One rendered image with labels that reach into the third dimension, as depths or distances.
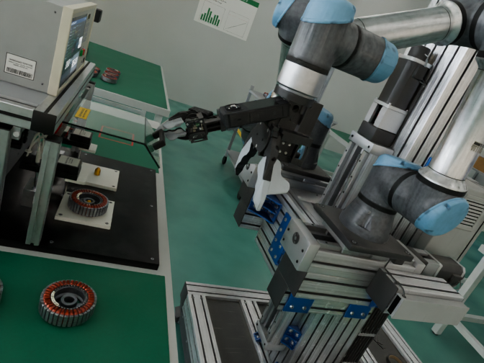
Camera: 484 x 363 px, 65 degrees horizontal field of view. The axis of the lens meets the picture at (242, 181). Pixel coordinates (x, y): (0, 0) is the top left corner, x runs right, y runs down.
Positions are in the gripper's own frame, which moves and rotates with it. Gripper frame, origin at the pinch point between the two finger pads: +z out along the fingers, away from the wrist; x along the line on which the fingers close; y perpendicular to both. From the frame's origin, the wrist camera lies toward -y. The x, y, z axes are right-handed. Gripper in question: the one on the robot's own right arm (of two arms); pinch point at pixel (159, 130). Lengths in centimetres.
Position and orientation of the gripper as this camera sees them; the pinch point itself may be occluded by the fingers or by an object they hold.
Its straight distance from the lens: 120.7
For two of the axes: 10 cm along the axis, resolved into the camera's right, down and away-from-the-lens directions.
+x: 1.4, 8.7, 4.7
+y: 2.1, 4.4, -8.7
